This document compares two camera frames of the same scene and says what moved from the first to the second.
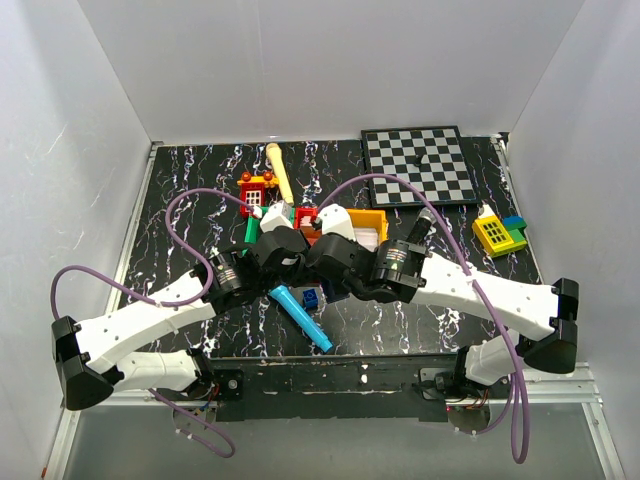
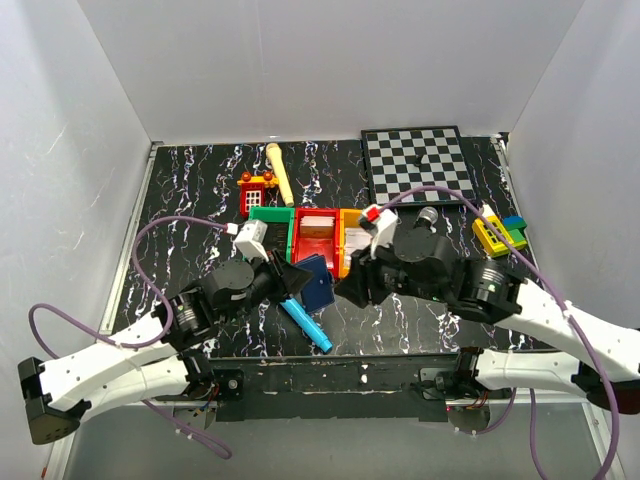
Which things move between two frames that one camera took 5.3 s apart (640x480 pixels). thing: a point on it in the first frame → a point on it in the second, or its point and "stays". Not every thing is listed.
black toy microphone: (425, 219) stays
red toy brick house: (252, 190) stays
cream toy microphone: (280, 171) stays
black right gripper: (326, 265) → (369, 275)
